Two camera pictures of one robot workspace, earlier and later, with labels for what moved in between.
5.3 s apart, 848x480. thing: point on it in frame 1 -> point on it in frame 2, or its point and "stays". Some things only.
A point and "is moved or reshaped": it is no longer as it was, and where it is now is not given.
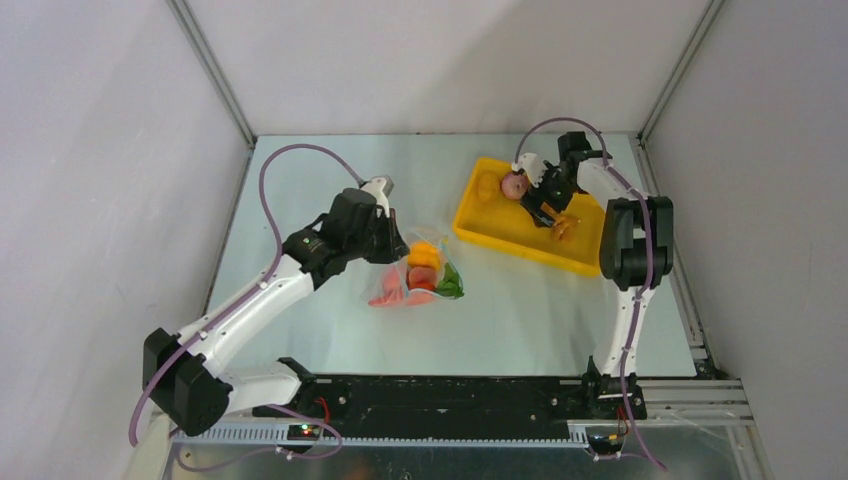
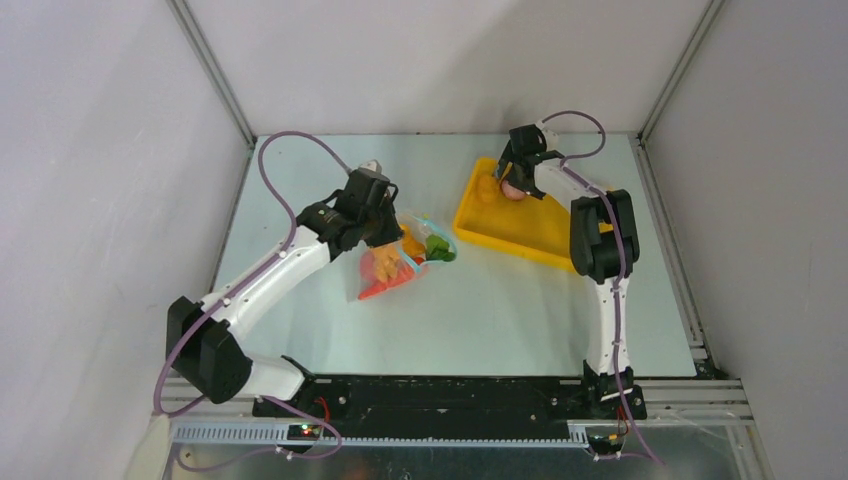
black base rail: (467, 408) stays
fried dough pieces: (563, 224) -> (385, 261)
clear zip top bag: (427, 274) is moved or reshaped
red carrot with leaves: (448, 284) -> (371, 286)
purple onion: (514, 186) stays
